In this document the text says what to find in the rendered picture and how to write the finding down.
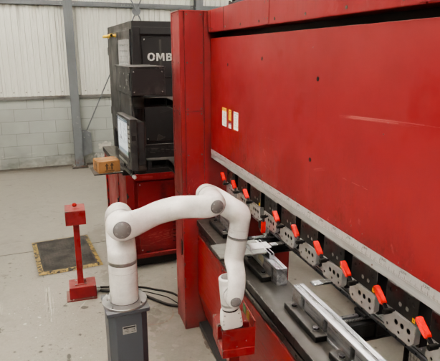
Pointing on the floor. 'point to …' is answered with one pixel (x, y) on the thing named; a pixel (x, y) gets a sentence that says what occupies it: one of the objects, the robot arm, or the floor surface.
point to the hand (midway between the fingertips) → (232, 336)
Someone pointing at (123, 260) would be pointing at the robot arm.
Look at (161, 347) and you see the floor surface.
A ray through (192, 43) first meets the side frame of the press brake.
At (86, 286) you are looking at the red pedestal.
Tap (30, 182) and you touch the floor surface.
